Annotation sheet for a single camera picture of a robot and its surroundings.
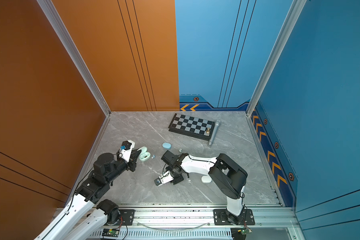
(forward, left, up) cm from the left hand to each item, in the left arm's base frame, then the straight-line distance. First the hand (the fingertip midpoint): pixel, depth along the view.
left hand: (139, 149), depth 74 cm
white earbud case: (-2, -3, -2) cm, 4 cm away
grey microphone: (+31, -46, -19) cm, 59 cm away
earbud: (+11, -20, -21) cm, 31 cm away
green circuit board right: (-31, -51, -21) cm, 64 cm away
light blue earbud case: (+15, -10, -21) cm, 28 cm away
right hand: (-5, -14, -22) cm, 26 cm away
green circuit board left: (-32, +13, -25) cm, 43 cm away
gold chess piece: (+25, -39, -17) cm, 49 cm away
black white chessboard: (+29, -28, -17) cm, 44 cm away
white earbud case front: (-7, -35, -20) cm, 41 cm away
